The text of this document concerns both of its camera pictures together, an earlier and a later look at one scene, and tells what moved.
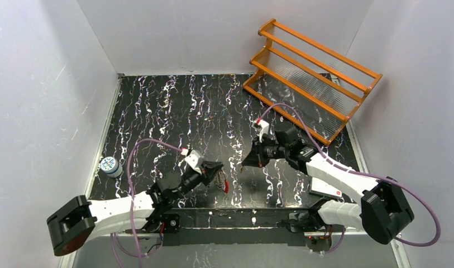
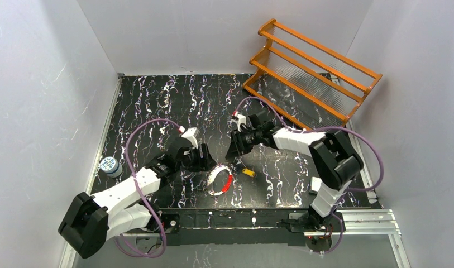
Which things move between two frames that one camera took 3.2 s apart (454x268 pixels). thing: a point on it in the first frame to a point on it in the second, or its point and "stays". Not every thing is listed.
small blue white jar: (109, 166) stays
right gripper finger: (257, 157) to (236, 147)
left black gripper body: (202, 172) to (203, 157)
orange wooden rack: (317, 88) stays
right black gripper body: (263, 151) to (240, 139)
